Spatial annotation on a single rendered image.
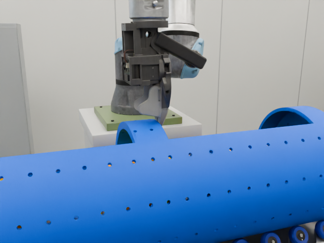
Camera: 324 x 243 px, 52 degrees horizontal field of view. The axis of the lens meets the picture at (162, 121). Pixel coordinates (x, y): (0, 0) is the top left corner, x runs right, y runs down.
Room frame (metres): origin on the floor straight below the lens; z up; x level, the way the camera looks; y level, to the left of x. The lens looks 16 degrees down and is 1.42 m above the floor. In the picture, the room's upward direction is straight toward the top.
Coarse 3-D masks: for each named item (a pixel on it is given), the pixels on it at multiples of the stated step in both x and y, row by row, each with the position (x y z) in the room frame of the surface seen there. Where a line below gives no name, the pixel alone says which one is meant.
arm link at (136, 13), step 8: (128, 0) 0.66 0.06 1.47; (136, 0) 0.63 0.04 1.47; (144, 0) 0.62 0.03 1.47; (152, 0) 0.63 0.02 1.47; (160, 0) 0.63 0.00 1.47; (168, 0) 0.65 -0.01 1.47; (136, 8) 0.63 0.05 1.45; (144, 8) 0.62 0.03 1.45; (152, 8) 0.63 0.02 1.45; (160, 8) 0.63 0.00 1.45; (168, 8) 0.65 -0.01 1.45; (136, 16) 0.63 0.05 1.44; (144, 16) 0.62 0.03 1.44; (152, 16) 0.62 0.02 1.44; (160, 16) 0.63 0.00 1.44; (168, 16) 0.65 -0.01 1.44
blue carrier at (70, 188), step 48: (144, 144) 0.58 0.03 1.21; (192, 144) 0.60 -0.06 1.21; (240, 144) 0.62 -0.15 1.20; (288, 144) 0.65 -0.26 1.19; (0, 192) 0.46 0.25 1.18; (48, 192) 0.48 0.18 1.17; (96, 192) 0.50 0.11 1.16; (144, 192) 0.52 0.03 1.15; (192, 192) 0.54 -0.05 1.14; (240, 192) 0.57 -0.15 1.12; (288, 192) 0.60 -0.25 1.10; (0, 240) 0.44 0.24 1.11; (48, 240) 0.46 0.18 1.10; (96, 240) 0.48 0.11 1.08; (144, 240) 0.51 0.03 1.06; (192, 240) 0.55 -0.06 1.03
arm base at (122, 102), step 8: (120, 88) 0.99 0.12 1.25; (128, 88) 0.98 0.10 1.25; (136, 88) 0.98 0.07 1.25; (120, 96) 0.98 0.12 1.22; (128, 96) 0.97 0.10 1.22; (136, 96) 0.97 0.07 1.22; (112, 104) 1.00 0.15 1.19; (120, 104) 0.98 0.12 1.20; (128, 104) 0.97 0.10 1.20; (120, 112) 0.97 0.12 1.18; (128, 112) 0.96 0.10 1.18; (136, 112) 0.96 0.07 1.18
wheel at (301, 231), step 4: (292, 228) 0.67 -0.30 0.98; (296, 228) 0.67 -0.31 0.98; (300, 228) 0.67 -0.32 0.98; (304, 228) 0.67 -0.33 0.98; (288, 232) 0.67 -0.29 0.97; (292, 232) 0.66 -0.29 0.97; (296, 232) 0.66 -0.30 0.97; (300, 232) 0.67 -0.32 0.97; (304, 232) 0.67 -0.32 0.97; (292, 236) 0.66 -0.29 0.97; (296, 236) 0.66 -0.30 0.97; (300, 236) 0.66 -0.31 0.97; (304, 236) 0.66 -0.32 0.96; (308, 236) 0.66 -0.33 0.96; (292, 240) 0.65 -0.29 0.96; (296, 240) 0.65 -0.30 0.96; (300, 240) 0.65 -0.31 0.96; (304, 240) 0.65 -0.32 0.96
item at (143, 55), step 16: (128, 32) 0.65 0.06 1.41; (144, 32) 0.64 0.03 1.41; (128, 48) 0.65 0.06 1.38; (144, 48) 0.64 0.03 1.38; (160, 48) 0.65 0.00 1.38; (128, 64) 0.62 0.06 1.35; (144, 64) 0.62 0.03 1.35; (160, 64) 0.63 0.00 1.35; (128, 80) 0.62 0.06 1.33; (144, 80) 0.63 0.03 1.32; (160, 80) 0.64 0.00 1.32
